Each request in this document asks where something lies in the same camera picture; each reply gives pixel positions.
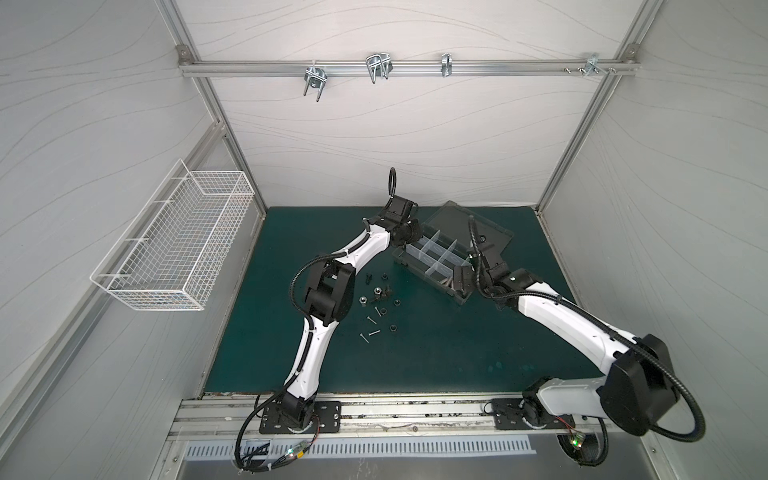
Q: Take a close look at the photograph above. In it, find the left metal U-bolt clamp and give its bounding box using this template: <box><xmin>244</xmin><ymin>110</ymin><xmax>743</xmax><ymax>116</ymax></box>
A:
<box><xmin>303</xmin><ymin>66</ymin><xmax>328</xmax><ymax>102</ymax></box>

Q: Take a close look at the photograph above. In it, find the right base cable loop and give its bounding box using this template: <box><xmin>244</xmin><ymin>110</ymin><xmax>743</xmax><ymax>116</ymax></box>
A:
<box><xmin>556</xmin><ymin>416</ymin><xmax>610</xmax><ymax>468</ymax></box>

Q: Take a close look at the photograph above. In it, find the clear plastic compartment organizer box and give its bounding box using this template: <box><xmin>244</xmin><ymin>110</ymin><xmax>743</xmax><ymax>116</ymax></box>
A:
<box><xmin>393</xmin><ymin>201</ymin><xmax>514</xmax><ymax>305</ymax></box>

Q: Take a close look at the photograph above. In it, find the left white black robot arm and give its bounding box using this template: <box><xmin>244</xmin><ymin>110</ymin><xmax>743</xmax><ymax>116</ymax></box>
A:
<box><xmin>277</xmin><ymin>194</ymin><xmax>422</xmax><ymax>429</ymax></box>

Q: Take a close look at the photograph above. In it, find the small metal bracket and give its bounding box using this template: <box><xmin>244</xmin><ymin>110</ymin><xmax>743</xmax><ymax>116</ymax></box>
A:
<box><xmin>441</xmin><ymin>53</ymin><xmax>453</xmax><ymax>78</ymax></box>

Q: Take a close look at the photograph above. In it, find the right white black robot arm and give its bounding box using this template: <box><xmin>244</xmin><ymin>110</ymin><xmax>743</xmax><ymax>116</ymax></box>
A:
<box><xmin>454</xmin><ymin>216</ymin><xmax>706</xmax><ymax>443</ymax></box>

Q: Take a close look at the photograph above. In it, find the green table mat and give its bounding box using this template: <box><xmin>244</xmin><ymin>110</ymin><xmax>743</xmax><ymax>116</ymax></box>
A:
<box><xmin>205</xmin><ymin>207</ymin><xmax>598</xmax><ymax>393</ymax></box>

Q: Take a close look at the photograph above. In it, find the middle metal U-bolt clamp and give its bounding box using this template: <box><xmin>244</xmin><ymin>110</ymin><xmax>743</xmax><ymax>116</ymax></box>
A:
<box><xmin>365</xmin><ymin>52</ymin><xmax>393</xmax><ymax>84</ymax></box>

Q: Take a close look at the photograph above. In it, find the white wire basket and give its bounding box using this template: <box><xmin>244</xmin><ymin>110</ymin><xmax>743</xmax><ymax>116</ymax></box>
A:
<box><xmin>90</xmin><ymin>159</ymin><xmax>254</xmax><ymax>312</ymax></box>

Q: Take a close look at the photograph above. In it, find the metal u-bolt clamp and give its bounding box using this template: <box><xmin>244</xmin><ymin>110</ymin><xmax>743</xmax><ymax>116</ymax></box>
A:
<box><xmin>365</xmin><ymin>52</ymin><xmax>393</xmax><ymax>84</ymax></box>
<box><xmin>303</xmin><ymin>66</ymin><xmax>328</xmax><ymax>102</ymax></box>

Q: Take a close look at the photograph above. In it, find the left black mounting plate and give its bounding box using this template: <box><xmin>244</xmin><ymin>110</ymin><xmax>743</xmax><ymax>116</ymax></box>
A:
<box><xmin>259</xmin><ymin>401</ymin><xmax>342</xmax><ymax>434</ymax></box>

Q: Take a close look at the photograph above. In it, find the white slotted cable duct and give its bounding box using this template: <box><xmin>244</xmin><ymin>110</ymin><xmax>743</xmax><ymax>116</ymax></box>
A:
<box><xmin>184</xmin><ymin>434</ymin><xmax>537</xmax><ymax>461</ymax></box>

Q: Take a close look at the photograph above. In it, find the horizontal aluminium top rail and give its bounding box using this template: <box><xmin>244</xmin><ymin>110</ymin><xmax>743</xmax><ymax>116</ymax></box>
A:
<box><xmin>179</xmin><ymin>57</ymin><xmax>641</xmax><ymax>78</ymax></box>

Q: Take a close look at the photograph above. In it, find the right metal bracket with bolts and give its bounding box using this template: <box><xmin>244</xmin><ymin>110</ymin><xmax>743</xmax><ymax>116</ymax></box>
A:
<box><xmin>563</xmin><ymin>53</ymin><xmax>618</xmax><ymax>78</ymax></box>

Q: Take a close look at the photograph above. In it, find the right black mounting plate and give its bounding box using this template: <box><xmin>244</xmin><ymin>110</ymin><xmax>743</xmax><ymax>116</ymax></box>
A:
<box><xmin>490</xmin><ymin>398</ymin><xmax>575</xmax><ymax>430</ymax></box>

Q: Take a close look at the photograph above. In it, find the left base cable bundle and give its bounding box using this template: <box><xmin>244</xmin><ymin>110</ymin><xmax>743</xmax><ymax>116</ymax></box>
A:
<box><xmin>232</xmin><ymin>389</ymin><xmax>322</xmax><ymax>475</ymax></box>

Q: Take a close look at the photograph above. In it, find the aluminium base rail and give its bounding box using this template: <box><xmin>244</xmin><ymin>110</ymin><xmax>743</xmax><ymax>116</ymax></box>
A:
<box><xmin>167</xmin><ymin>392</ymin><xmax>660</xmax><ymax>442</ymax></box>

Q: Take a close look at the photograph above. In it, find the black mounting plate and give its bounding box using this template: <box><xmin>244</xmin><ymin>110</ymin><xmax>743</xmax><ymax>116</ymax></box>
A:
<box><xmin>259</xmin><ymin>401</ymin><xmax>342</xmax><ymax>434</ymax></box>
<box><xmin>490</xmin><ymin>398</ymin><xmax>575</xmax><ymax>430</ymax></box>

